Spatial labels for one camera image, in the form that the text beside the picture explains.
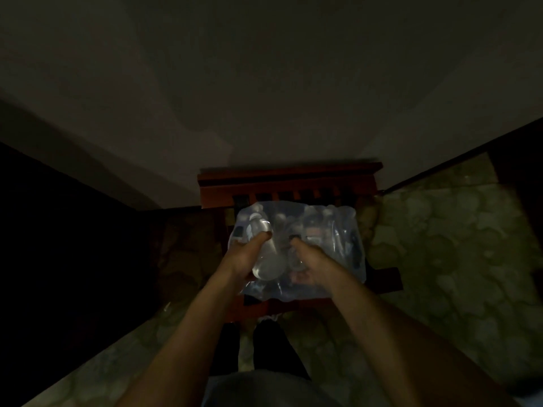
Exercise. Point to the clear plastic water bottle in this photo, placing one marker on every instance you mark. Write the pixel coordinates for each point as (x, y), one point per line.
(268, 255)

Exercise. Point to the person's left forearm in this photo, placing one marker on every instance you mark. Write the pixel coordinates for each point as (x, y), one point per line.
(186, 347)

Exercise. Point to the person's left hand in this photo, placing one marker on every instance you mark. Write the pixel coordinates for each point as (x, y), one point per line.
(242, 258)

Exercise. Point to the person's black trousers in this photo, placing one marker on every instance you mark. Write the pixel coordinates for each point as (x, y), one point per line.
(278, 349)

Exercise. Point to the red-brown wooden chair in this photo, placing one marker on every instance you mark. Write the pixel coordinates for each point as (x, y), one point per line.
(288, 184)

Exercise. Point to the person's right forearm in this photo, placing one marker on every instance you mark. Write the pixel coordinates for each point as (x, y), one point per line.
(407, 347)

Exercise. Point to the plastic-wrapped pack of bottles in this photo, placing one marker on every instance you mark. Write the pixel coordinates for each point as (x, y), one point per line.
(335, 241)

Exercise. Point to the person's grey shirt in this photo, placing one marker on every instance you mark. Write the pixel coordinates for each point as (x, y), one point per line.
(267, 389)

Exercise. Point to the person's right fingers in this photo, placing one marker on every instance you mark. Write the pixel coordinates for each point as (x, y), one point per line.
(299, 246)

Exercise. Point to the person's left fingers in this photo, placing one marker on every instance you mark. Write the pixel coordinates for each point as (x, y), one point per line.
(259, 240)

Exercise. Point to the person's right hand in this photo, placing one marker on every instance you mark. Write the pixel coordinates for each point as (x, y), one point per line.
(320, 264)

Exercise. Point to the person's white shoe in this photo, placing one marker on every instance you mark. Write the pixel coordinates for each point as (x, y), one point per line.
(268, 318)

